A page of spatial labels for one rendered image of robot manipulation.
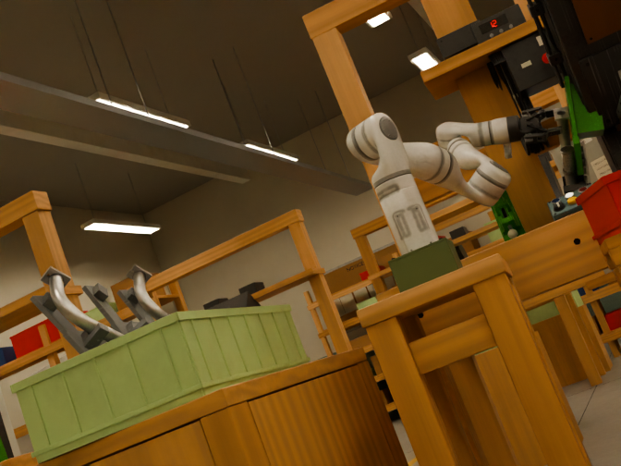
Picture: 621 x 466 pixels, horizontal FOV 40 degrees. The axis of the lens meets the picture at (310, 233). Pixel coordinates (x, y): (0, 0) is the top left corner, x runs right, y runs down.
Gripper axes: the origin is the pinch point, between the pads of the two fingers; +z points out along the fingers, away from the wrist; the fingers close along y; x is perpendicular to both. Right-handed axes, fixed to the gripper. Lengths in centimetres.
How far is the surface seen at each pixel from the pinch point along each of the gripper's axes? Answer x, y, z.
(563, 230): -0.6, -47.8, -3.3
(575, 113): -6.5, -7.2, 4.4
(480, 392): 72, -36, -35
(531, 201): 31.8, 5.4, -11.3
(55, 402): -28, -110, -106
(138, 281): -14, -60, -109
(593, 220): -11, -58, 3
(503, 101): 8.6, 29.1, -15.6
